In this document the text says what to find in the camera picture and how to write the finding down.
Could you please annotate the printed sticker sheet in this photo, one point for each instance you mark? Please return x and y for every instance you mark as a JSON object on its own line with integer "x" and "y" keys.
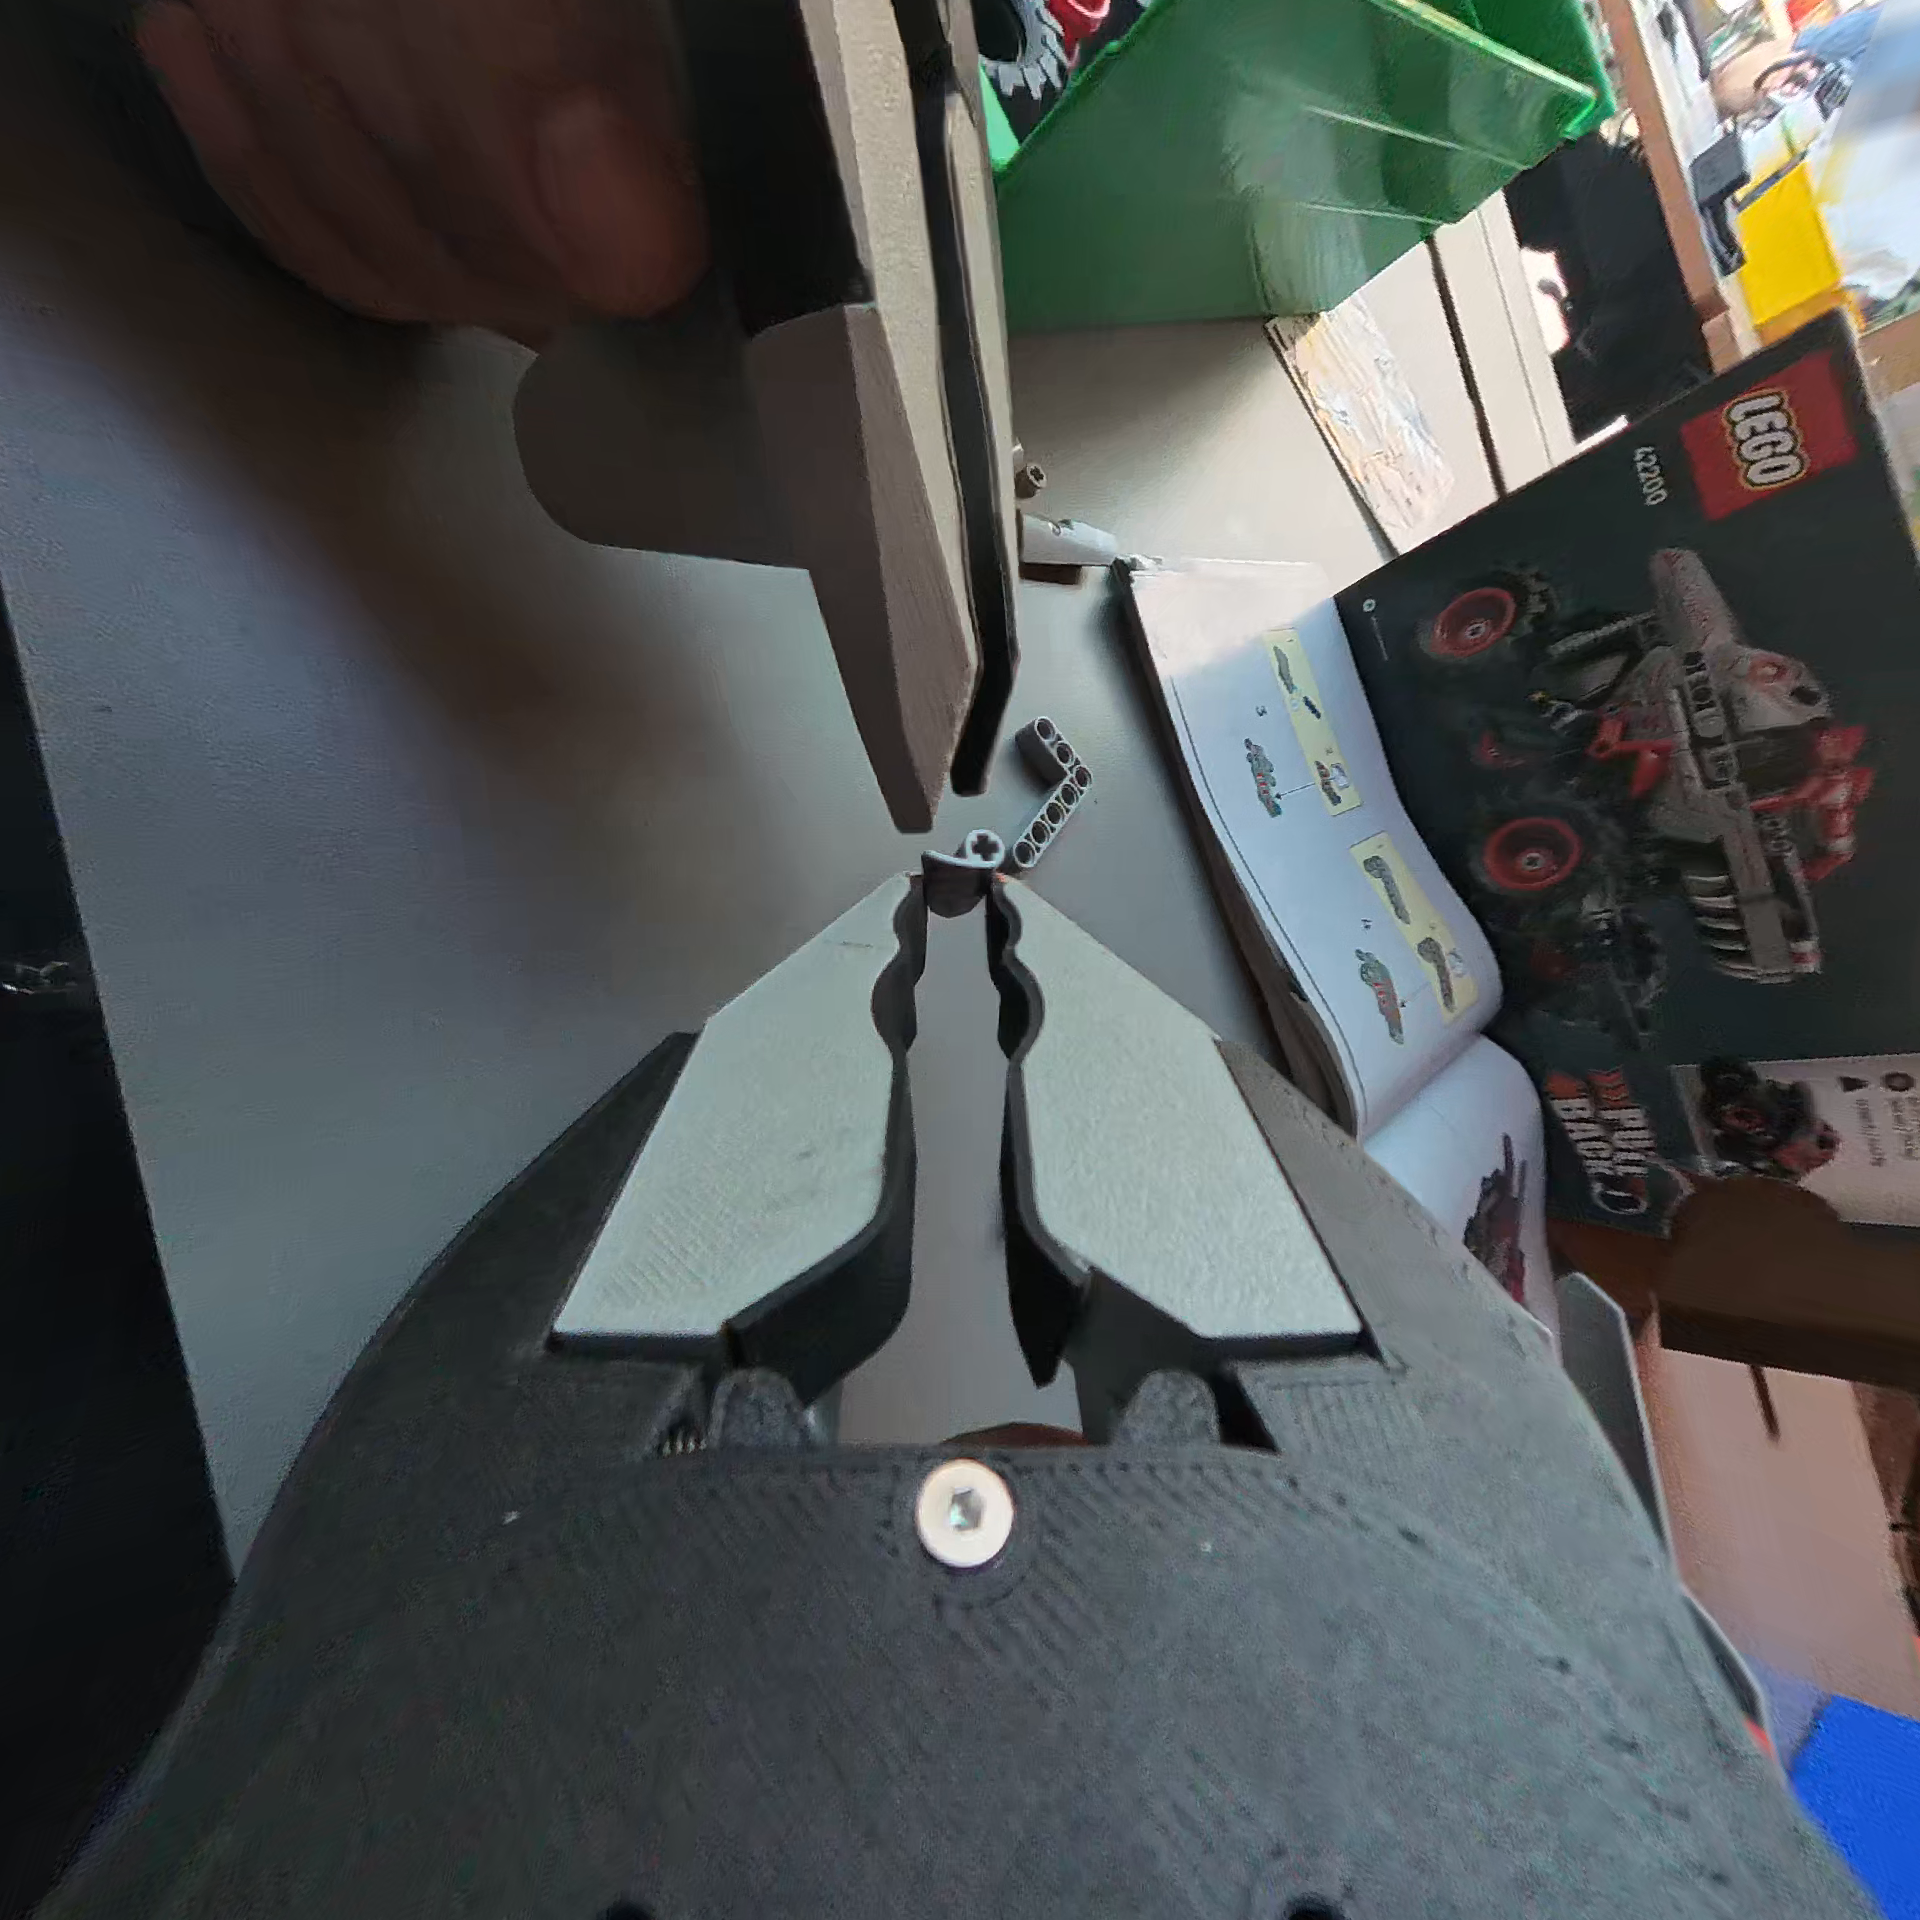
{"x": 1367, "y": 413}

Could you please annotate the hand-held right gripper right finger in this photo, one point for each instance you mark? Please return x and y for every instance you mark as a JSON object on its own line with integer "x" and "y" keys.
{"x": 1172, "y": 1171}

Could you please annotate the dark grey lego axle connector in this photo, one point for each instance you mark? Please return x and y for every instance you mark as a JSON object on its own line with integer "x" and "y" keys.
{"x": 956, "y": 878}

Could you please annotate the red lego piece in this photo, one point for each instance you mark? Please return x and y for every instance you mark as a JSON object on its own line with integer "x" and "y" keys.
{"x": 1083, "y": 19}

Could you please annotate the small green plastic bin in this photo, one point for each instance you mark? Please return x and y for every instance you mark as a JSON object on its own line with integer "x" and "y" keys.
{"x": 1528, "y": 38}

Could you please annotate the grey L-shaped lego beam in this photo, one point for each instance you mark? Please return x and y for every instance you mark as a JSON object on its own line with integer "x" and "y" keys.
{"x": 1049, "y": 816}

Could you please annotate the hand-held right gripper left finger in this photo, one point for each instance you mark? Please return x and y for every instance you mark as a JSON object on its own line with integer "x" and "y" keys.
{"x": 735, "y": 1155}

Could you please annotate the blue plastic object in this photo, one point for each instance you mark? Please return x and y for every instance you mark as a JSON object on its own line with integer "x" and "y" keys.
{"x": 1859, "y": 1800}

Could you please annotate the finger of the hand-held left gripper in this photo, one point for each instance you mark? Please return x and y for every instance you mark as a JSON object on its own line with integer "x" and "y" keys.
{"x": 970, "y": 181}
{"x": 885, "y": 496}

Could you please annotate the yellow plastic bin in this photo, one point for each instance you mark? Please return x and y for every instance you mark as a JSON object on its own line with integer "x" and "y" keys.
{"x": 1793, "y": 258}

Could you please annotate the light grey lego pin connector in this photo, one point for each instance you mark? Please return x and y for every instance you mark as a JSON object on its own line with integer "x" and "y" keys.
{"x": 1063, "y": 538}

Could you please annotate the person's left hand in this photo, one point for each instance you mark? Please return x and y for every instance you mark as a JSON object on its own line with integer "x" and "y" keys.
{"x": 436, "y": 151}

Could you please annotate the large green plastic bin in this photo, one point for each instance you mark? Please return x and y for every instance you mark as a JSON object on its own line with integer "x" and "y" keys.
{"x": 1246, "y": 166}

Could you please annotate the brown wooden furniture piece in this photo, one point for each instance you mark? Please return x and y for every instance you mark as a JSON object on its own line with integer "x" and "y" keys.
{"x": 1784, "y": 1275}

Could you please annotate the black lego set box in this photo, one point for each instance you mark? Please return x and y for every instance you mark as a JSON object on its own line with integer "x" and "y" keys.
{"x": 1680, "y": 779}

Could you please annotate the open lego instruction booklet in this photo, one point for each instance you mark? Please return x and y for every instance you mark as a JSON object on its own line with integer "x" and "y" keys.
{"x": 1319, "y": 841}

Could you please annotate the black chair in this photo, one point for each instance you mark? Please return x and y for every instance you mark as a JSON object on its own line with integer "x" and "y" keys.
{"x": 1603, "y": 286}

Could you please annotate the wooden shelf post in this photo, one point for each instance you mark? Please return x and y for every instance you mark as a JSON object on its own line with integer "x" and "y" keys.
{"x": 1672, "y": 166}

